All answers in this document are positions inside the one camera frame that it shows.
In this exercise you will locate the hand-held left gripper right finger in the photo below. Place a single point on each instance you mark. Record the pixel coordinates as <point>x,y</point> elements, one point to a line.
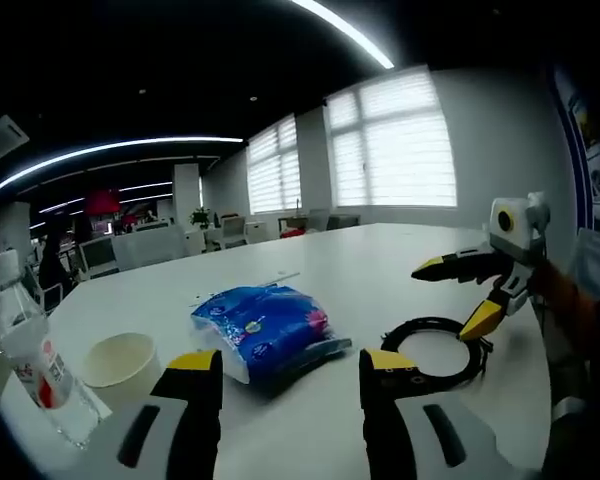
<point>385,415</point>

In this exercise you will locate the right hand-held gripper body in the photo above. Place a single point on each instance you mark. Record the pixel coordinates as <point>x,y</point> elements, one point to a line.
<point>522,235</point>

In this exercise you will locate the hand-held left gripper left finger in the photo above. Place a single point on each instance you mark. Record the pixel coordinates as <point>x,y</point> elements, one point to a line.
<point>190,415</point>

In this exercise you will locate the white paper cup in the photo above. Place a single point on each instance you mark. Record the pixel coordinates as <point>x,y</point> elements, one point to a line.
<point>130,370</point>

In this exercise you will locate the blue tissue pack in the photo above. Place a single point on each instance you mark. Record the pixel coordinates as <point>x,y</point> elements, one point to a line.
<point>265,330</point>

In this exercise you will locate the clear plastic water bottle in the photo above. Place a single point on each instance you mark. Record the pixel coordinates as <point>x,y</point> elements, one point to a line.
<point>40,360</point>

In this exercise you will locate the white table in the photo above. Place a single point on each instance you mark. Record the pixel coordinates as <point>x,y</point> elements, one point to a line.
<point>355,280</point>

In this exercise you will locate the window with white blinds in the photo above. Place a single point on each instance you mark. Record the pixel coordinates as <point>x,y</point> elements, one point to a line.
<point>395,150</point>
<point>275,170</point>

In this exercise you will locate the red bag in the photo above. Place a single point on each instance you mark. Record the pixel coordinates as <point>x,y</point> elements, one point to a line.
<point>294,233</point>

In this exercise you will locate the row of office chairs and desks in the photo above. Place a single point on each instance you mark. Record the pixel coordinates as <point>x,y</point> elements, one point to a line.
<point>100,255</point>

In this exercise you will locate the potted green plant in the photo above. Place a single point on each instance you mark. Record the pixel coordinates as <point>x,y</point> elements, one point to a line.
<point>200,217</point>

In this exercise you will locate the red hanging sign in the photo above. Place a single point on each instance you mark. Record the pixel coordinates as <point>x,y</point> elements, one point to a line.
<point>102,202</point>

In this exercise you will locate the long ceiling light strip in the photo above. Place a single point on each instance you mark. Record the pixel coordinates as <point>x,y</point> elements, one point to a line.
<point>205,139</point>

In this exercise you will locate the ceiling air conditioner unit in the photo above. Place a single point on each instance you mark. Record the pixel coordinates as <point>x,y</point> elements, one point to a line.
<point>2,137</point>

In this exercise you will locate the blue and white wall poster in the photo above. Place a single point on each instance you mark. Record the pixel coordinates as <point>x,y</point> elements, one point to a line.
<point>580,140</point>

